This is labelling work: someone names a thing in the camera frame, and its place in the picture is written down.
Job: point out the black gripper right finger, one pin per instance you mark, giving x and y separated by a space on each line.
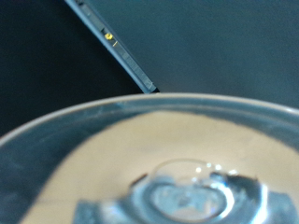
283 210

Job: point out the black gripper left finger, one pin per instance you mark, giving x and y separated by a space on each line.
93 213

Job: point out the clear wine glass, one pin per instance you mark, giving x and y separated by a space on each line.
155 140

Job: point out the metal background pole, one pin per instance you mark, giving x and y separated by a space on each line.
124 57

